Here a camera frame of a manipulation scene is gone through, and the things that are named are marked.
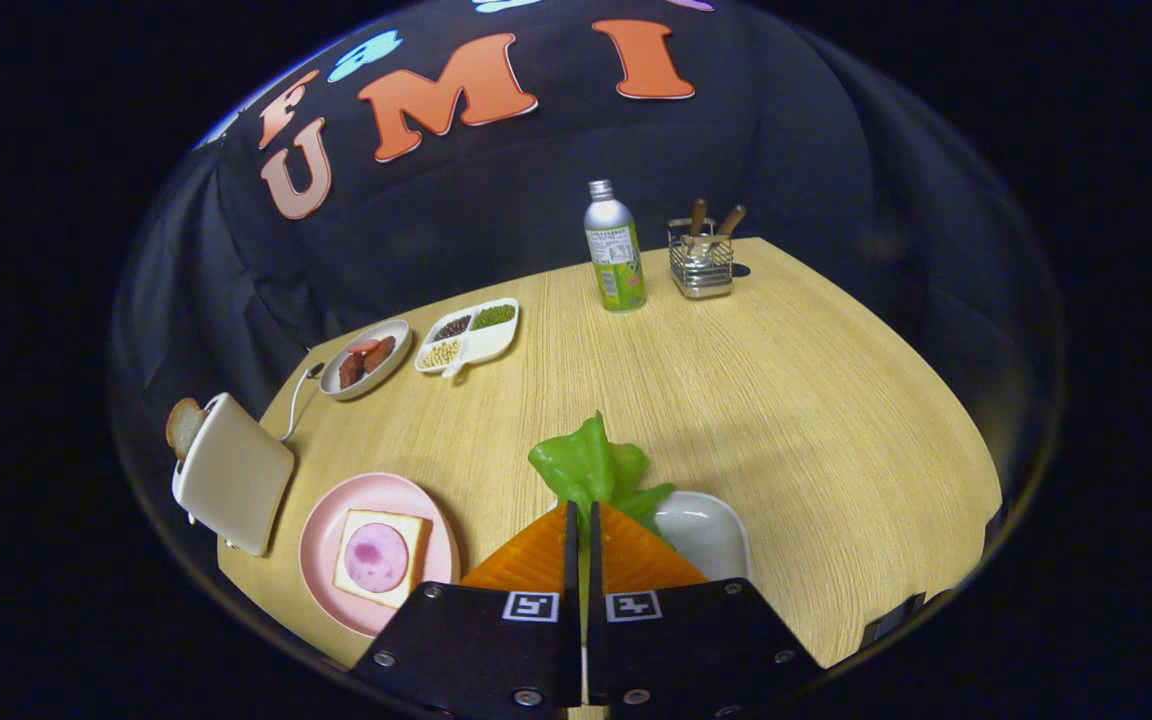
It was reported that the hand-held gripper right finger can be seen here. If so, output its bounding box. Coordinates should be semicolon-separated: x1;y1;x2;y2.
587;500;827;720

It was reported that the toasted bread slice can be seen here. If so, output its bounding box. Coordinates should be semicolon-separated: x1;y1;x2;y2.
166;397;207;463

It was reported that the white bread slice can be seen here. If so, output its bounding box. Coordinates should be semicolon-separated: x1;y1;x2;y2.
333;508;429;610

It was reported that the pink ham slice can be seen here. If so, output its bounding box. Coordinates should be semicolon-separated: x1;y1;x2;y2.
349;522;410;593

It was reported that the white divided dish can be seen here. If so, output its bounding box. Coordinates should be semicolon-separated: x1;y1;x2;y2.
414;298;521;379

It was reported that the wire cutlery holder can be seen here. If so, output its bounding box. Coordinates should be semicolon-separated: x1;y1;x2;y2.
667;218;735;300

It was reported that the pink round plate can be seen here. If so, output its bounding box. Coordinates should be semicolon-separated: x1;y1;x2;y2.
298;472;461;638

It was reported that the green lettuce leaf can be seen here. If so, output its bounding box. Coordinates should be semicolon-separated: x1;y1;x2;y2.
528;410;677;601

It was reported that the white toaster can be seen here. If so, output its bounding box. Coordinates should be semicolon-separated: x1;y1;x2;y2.
171;392;295;557

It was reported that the white round plate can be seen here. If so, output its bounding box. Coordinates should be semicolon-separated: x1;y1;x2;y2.
319;319;413;402

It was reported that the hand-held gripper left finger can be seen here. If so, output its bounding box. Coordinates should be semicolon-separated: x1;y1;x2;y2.
349;500;584;720

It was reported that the white rectangular plate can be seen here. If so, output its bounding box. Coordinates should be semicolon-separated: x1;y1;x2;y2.
651;491;753;583

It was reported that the green label metal bottle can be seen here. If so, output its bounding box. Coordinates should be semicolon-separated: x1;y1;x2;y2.
584;180;647;312

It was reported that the white toaster cable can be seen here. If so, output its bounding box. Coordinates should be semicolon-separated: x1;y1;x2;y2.
279;362;325;443

